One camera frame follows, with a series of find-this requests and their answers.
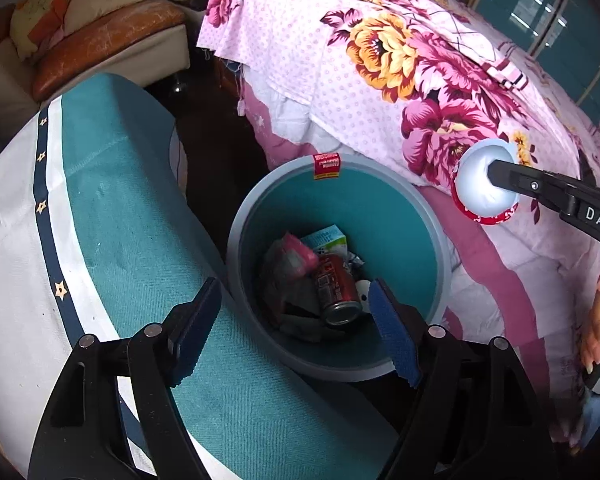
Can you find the beige sofa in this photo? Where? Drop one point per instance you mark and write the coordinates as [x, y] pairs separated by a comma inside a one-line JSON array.
[[143, 42]]

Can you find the cream orange plush pillow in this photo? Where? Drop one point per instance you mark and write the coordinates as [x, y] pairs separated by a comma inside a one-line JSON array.
[[36, 24]]

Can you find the teal white bed cover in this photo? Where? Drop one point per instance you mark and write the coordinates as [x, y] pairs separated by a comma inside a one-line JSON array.
[[96, 238]]

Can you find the white red paper cup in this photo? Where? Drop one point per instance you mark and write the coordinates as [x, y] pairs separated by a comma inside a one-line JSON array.
[[472, 191]]

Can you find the red bin label sticker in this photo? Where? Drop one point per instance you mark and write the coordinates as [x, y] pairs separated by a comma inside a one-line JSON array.
[[326, 166]]

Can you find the pink floral bed quilt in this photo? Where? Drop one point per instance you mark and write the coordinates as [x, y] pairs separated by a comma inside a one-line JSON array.
[[412, 84]]

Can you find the orange leather sofa cushion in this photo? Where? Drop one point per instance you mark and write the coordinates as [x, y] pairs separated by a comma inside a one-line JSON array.
[[100, 42]]

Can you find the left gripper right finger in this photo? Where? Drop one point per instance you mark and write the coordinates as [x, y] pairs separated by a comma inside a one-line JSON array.
[[399, 328]]

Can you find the blue milk carton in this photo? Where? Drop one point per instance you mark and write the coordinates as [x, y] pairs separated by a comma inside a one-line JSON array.
[[328, 241]]

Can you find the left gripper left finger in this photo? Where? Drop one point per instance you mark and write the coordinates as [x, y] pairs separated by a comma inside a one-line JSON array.
[[190, 325]]

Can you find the red Coca-Cola can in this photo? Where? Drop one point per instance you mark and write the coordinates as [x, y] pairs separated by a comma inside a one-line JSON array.
[[336, 292]]

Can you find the pink snack wrapper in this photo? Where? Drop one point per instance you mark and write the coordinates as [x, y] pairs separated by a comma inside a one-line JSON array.
[[289, 259]]

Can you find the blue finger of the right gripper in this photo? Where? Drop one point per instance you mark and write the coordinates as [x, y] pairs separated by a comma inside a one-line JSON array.
[[547, 188]]

